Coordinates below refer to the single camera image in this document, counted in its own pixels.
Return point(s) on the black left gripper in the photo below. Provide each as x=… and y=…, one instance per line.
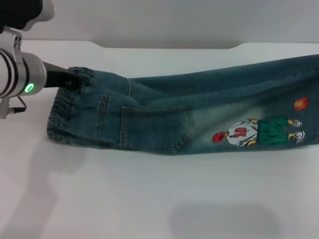
x=56, y=77

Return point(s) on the blue denim shorts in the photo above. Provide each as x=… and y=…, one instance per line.
x=162, y=119

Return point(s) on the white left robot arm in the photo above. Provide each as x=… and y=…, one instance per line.
x=15, y=74

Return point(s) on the black left wrist camera housing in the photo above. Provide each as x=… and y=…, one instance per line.
x=20, y=12

